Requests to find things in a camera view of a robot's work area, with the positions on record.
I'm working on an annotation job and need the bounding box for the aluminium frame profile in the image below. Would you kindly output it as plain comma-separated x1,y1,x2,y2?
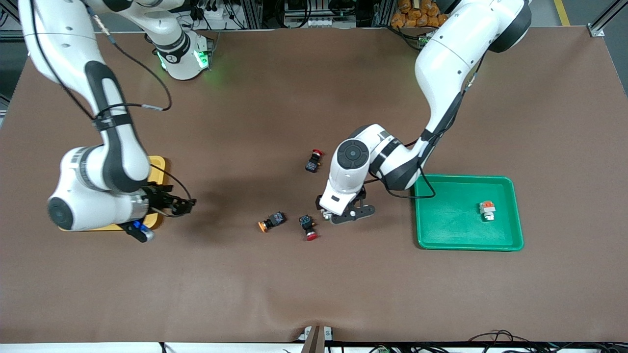
586,0,628,38

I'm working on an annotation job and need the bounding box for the bag of orange items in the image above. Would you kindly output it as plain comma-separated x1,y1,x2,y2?
391,0,449,28

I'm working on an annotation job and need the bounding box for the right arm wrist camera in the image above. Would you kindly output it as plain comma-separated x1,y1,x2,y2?
120,220,156,244

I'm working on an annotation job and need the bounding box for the brown table mat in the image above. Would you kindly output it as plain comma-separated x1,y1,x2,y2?
0,27,628,344

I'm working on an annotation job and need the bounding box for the yellow plastic tray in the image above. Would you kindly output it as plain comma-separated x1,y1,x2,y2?
58,155,167,232

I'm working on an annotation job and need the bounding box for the yellow push button switch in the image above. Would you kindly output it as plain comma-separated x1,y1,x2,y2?
258,211,286,233

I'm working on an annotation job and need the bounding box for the metal table clamp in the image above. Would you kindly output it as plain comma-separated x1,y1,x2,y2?
298,325,334,353

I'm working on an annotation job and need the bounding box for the long white power strip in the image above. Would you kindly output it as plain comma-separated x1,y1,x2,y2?
287,16,355,28

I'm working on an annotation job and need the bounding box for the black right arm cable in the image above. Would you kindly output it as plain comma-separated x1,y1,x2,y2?
29,0,197,216

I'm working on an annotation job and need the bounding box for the black cable bundle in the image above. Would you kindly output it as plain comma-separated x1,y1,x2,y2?
469,329,540,353

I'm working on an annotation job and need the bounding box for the red push button switch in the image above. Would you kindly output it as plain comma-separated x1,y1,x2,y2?
305,149,325,174
298,214,319,242

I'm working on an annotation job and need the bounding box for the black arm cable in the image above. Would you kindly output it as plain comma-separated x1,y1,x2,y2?
29,0,197,216
366,49,486,200

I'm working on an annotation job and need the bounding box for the green plastic tray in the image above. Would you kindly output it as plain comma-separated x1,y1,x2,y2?
414,174,524,252

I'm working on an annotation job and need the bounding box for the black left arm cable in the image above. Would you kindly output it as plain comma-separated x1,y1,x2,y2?
366,49,486,200

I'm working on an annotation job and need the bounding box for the short white power strip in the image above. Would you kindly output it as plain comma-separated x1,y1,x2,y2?
196,2,231,21

